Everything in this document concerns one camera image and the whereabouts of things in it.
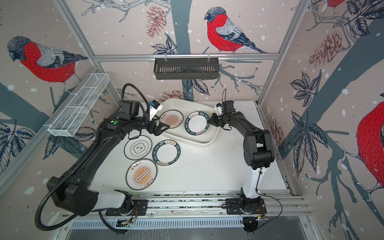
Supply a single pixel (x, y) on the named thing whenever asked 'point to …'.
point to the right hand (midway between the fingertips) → (208, 122)
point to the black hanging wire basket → (186, 68)
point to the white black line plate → (136, 149)
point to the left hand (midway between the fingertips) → (162, 121)
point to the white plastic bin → (181, 134)
